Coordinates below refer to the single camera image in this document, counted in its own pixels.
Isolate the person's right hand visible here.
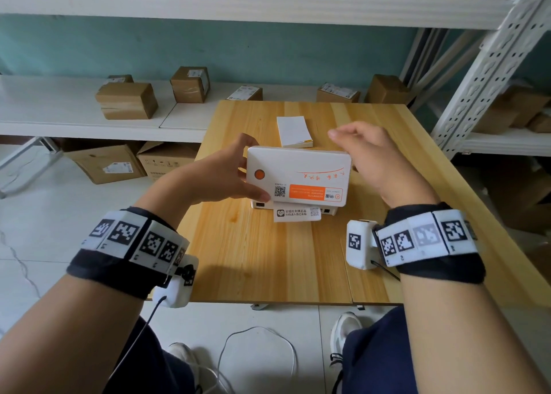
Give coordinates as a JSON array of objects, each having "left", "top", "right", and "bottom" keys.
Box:
[{"left": 327, "top": 121, "right": 441, "bottom": 209}]

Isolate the person's left hand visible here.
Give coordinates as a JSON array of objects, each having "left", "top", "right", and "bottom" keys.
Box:
[{"left": 188, "top": 133, "right": 272, "bottom": 205}]

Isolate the white label printer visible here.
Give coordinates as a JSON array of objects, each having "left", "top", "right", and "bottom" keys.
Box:
[{"left": 247, "top": 146, "right": 352, "bottom": 218}]

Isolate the person's right forearm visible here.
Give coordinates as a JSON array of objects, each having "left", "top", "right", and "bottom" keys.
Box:
[{"left": 384, "top": 189, "right": 551, "bottom": 394}]

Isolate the person's left forearm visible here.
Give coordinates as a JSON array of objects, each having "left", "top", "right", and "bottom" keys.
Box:
[{"left": 0, "top": 170, "right": 203, "bottom": 394}]

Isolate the wide cardboard box white label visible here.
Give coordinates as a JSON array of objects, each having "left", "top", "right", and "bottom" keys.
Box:
[{"left": 316, "top": 83, "right": 362, "bottom": 104}]

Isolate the printed white label strip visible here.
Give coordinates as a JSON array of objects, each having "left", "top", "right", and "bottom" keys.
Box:
[{"left": 273, "top": 202, "right": 322, "bottom": 223}]

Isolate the stack of blank white labels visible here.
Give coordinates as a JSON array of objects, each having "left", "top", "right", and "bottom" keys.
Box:
[{"left": 276, "top": 116, "right": 314, "bottom": 149}]

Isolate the tilted plain cardboard box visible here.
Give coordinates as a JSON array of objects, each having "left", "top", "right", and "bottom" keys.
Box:
[{"left": 364, "top": 74, "right": 415, "bottom": 105}]

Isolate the large open printed cardboard box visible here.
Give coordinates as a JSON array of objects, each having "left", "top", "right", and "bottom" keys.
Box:
[{"left": 136, "top": 141, "right": 201, "bottom": 181}]

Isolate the low cardboard box white label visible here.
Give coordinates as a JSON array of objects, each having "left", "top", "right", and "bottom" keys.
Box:
[{"left": 226, "top": 85, "right": 263, "bottom": 102}]

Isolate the taped cube cardboard box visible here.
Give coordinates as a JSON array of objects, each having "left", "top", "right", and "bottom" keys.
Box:
[{"left": 170, "top": 66, "right": 212, "bottom": 104}]

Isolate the left wristband with marker tags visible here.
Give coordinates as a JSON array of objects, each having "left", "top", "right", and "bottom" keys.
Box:
[{"left": 67, "top": 207, "right": 190, "bottom": 300}]

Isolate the wristband with marker tags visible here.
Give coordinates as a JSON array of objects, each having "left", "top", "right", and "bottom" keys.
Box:
[
  {"left": 372, "top": 202, "right": 486, "bottom": 285},
  {"left": 67, "top": 207, "right": 190, "bottom": 300}
]

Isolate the right wristband with marker tags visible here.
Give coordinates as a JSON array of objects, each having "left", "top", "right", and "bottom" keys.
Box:
[{"left": 372, "top": 202, "right": 486, "bottom": 285}]

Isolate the large cardboard box with label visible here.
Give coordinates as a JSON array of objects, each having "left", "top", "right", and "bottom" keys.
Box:
[{"left": 64, "top": 140, "right": 147, "bottom": 185}]

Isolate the blurred brown cardboard box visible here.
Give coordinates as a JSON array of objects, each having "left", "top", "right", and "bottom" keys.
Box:
[
  {"left": 527, "top": 111, "right": 551, "bottom": 134},
  {"left": 473, "top": 100, "right": 521, "bottom": 135},
  {"left": 499, "top": 85, "right": 551, "bottom": 128}
]

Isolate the white perforated shelving rack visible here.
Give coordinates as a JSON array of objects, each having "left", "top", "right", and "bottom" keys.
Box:
[{"left": 398, "top": 0, "right": 551, "bottom": 160}]

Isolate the plain brown cardboard box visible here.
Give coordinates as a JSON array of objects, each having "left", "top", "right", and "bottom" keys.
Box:
[{"left": 96, "top": 82, "right": 159, "bottom": 121}]

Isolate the person's right white shoe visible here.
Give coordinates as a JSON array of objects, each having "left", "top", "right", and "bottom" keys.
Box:
[{"left": 329, "top": 312, "right": 365, "bottom": 394}]

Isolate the person's white shoe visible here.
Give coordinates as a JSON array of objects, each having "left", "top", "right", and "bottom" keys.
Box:
[
  {"left": 167, "top": 342, "right": 201, "bottom": 388},
  {"left": 329, "top": 312, "right": 365, "bottom": 394}
]

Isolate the person's left white shoe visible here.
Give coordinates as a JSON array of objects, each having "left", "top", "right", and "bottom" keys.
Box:
[{"left": 167, "top": 342, "right": 201, "bottom": 388}]

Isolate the dark large cardboard box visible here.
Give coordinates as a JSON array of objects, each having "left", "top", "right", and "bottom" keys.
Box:
[{"left": 483, "top": 159, "right": 551, "bottom": 236}]

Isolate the person's right leg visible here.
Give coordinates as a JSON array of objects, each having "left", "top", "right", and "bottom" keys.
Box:
[{"left": 341, "top": 305, "right": 419, "bottom": 394}]

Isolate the person's leg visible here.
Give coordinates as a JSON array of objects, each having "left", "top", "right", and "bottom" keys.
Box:
[
  {"left": 341, "top": 305, "right": 419, "bottom": 394},
  {"left": 102, "top": 316, "right": 197, "bottom": 394}
]

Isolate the person's left leg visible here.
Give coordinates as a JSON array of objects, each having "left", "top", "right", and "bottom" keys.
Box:
[{"left": 102, "top": 316, "right": 197, "bottom": 394}]

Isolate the white metal shelving unit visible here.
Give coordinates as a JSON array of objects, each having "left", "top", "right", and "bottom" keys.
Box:
[{"left": 0, "top": 0, "right": 517, "bottom": 144}]

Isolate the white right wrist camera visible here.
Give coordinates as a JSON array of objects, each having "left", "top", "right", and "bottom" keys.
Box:
[{"left": 346, "top": 220, "right": 380, "bottom": 271}]

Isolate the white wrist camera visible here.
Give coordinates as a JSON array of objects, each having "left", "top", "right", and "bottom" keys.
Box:
[
  {"left": 152, "top": 254, "right": 200, "bottom": 309},
  {"left": 346, "top": 220, "right": 380, "bottom": 271}
]

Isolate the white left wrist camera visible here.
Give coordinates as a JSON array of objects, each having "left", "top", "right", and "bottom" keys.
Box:
[{"left": 152, "top": 254, "right": 200, "bottom": 309}]

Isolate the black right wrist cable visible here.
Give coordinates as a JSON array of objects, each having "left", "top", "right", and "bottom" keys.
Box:
[{"left": 371, "top": 259, "right": 401, "bottom": 283}]

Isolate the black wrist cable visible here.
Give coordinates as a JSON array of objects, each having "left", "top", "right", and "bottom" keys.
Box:
[
  {"left": 371, "top": 259, "right": 401, "bottom": 283},
  {"left": 107, "top": 295, "right": 168, "bottom": 383}
]

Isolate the white cable on floor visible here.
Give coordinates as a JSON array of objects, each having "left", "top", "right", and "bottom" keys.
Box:
[{"left": 189, "top": 326, "right": 298, "bottom": 394}]

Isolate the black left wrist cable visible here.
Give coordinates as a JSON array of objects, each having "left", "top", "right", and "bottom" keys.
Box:
[{"left": 107, "top": 295, "right": 168, "bottom": 383}]

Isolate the white metal frame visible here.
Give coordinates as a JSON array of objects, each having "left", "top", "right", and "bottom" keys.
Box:
[{"left": 0, "top": 136, "right": 64, "bottom": 200}]

